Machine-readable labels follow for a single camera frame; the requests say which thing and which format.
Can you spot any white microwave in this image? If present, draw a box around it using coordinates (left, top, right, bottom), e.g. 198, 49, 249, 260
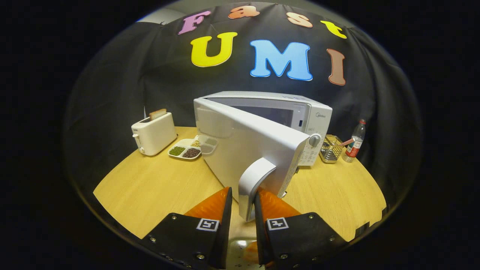
193, 91, 333, 222

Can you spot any white divided bean tray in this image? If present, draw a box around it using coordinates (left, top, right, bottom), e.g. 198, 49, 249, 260
168, 137, 205, 161

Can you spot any white toaster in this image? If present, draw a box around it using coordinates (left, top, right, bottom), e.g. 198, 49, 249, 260
131, 112, 178, 156

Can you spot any metal wire basket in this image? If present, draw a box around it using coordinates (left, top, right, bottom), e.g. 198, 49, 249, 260
319, 134, 344, 164

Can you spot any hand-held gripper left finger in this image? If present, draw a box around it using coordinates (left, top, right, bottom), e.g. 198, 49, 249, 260
139, 187, 233, 270

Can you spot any cream cherry print plate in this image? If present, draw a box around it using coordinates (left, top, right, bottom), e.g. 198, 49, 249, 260
227, 238, 263, 270

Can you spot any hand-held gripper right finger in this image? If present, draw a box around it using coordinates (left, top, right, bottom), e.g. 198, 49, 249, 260
253, 189, 347, 270

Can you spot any clear plastic water bottle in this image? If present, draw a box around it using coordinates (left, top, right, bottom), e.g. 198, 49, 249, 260
342, 119, 366, 163

